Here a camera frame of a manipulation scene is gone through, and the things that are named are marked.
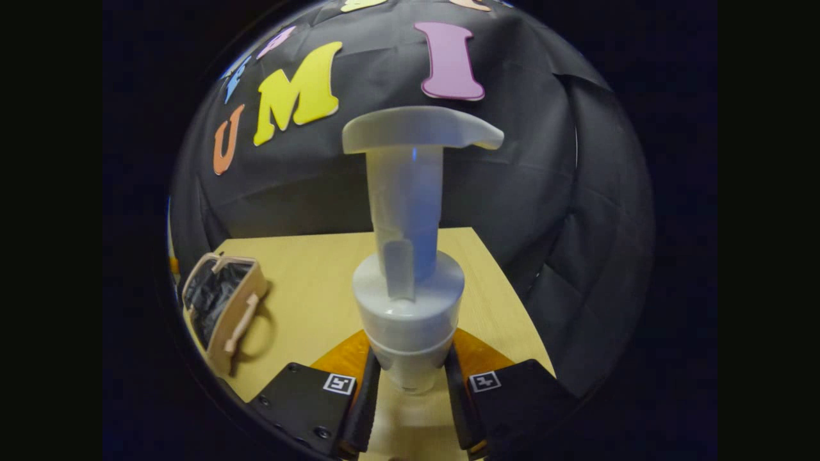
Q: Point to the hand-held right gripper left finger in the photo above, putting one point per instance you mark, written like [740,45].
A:
[362,410]

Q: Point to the white pump bottle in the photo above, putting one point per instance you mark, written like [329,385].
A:
[410,307]

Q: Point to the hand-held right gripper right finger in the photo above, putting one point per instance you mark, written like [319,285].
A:
[461,410]

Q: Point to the small pink suitcase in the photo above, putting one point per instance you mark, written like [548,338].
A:
[240,307]

